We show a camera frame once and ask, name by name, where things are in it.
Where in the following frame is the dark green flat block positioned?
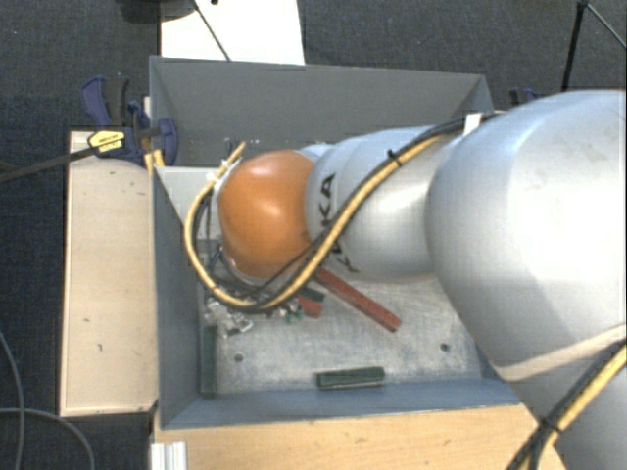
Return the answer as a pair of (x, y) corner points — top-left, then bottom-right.
(315, 366), (387, 391)
(199, 324), (218, 396)

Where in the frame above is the grey metal bin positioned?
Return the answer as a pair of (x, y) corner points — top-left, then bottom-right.
(148, 55), (523, 431)

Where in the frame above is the pale wood board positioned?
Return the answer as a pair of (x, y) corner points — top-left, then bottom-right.
(58, 129), (161, 418)

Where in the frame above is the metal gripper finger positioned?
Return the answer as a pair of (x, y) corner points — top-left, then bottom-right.
(203, 297), (232, 324)
(222, 316), (256, 338)

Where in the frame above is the red-brown flat block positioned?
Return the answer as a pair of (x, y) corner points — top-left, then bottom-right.
(314, 267), (404, 334)
(295, 295), (325, 319)

